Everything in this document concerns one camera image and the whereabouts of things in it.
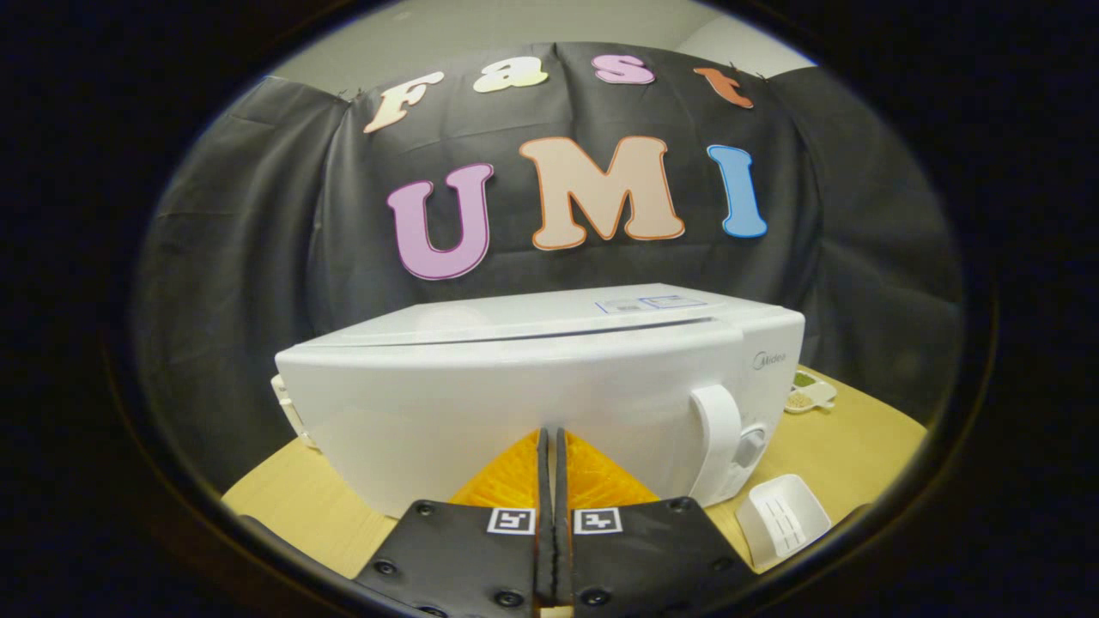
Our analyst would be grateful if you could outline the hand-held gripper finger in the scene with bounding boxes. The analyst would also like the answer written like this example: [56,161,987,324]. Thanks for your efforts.
[354,427,556,618]
[554,427,761,618]

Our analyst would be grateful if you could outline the white microwave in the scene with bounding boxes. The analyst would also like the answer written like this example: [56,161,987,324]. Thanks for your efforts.
[275,283,806,520]

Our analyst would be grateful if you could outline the white rectangular tray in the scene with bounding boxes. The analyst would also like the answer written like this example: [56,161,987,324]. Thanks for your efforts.
[735,474,832,569]

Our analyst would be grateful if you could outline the white compartment dish with grains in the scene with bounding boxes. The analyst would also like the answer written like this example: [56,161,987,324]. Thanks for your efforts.
[783,371,838,415]

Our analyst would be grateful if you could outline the black backdrop cloth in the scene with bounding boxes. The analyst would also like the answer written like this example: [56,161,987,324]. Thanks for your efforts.
[133,41,964,494]

